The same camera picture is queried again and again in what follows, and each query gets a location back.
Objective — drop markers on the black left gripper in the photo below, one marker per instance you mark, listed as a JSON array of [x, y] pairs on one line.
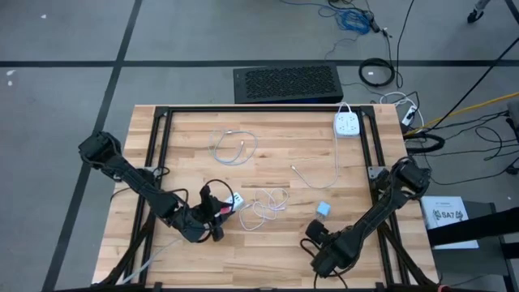
[[194, 225]]

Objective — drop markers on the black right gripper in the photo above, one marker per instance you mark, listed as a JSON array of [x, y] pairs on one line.
[[336, 251]]

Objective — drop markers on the light blue charger cube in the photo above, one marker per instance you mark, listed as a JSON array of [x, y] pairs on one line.
[[323, 207]]

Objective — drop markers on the white USB charging hub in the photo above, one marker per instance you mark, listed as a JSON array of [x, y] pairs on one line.
[[346, 123]]

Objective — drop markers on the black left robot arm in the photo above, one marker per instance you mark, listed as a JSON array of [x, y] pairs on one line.
[[134, 180]]

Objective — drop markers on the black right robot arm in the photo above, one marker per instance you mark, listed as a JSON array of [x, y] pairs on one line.
[[377, 211]]

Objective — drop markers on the white booklet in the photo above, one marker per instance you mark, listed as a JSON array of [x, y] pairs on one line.
[[446, 227]]

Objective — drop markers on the black computer case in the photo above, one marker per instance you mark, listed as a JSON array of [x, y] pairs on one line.
[[288, 83]]

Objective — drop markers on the black beam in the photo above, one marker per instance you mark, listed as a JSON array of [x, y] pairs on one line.
[[478, 227]]

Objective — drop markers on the white floor power strip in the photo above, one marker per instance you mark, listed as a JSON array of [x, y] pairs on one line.
[[409, 115]]

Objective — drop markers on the black power adapter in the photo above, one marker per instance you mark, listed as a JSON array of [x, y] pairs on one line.
[[375, 24]]

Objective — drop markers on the chair leg caster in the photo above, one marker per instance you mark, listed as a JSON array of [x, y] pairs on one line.
[[474, 16]]

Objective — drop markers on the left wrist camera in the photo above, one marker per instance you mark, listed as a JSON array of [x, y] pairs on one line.
[[208, 200]]

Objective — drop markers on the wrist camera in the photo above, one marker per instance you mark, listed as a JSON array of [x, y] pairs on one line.
[[208, 200], [317, 231]]

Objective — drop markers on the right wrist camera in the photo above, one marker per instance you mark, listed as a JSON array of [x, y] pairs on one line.
[[317, 231]]

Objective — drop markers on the black aluminium table frame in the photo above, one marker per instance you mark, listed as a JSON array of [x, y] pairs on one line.
[[263, 109]]

